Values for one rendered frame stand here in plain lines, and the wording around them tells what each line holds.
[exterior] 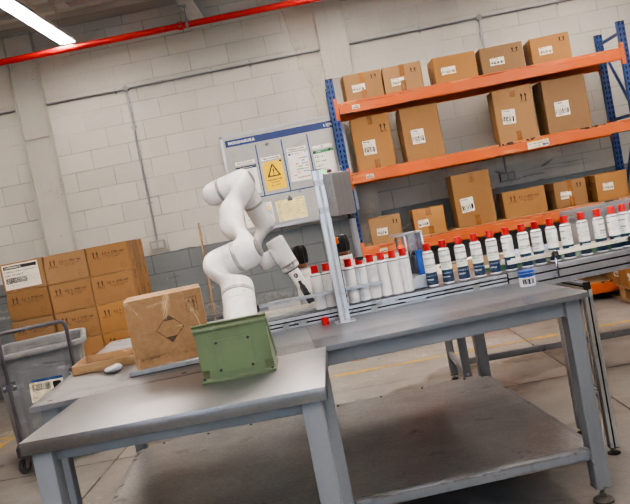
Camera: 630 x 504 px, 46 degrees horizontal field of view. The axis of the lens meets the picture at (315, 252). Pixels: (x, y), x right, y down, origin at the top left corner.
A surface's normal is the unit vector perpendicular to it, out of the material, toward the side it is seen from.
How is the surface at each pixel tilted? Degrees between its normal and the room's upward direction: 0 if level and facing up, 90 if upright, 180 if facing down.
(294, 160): 88
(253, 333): 90
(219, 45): 90
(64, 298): 90
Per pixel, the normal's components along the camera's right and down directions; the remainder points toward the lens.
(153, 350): 0.18, 0.02
